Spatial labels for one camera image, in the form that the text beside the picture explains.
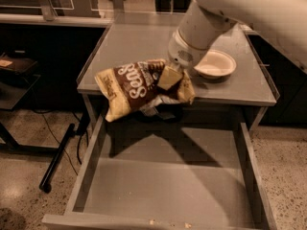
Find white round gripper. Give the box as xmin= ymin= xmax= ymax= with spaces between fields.
xmin=157 ymin=30 xmax=207 ymax=90

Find brown sea salt chip bag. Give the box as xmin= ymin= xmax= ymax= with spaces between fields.
xmin=95 ymin=58 xmax=195 ymax=122

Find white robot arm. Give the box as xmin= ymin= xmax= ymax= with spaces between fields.
xmin=154 ymin=0 xmax=307 ymax=71

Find grey metal counter cabinet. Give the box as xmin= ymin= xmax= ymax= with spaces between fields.
xmin=78 ymin=12 xmax=278 ymax=124

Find grey open drawer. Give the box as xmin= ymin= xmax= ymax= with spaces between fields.
xmin=42 ymin=114 xmax=277 ymax=230

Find black pouch with white label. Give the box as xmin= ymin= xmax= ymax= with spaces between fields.
xmin=138 ymin=104 xmax=183 ymax=122

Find white paper bowl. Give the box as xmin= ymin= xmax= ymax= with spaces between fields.
xmin=194 ymin=50 xmax=237 ymax=80

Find dark box on side table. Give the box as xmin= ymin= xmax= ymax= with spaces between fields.
xmin=0 ymin=53 xmax=38 ymax=77

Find black side table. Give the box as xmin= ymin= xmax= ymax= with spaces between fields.
xmin=0 ymin=75 xmax=58 ymax=156

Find black floor bar with wheel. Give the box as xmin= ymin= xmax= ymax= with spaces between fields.
xmin=39 ymin=124 xmax=77 ymax=194

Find black floor cable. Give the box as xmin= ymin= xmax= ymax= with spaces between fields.
xmin=22 ymin=77 xmax=92 ymax=176

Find white horizontal rail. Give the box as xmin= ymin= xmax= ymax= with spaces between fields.
xmin=0 ymin=13 xmax=113 ymax=28

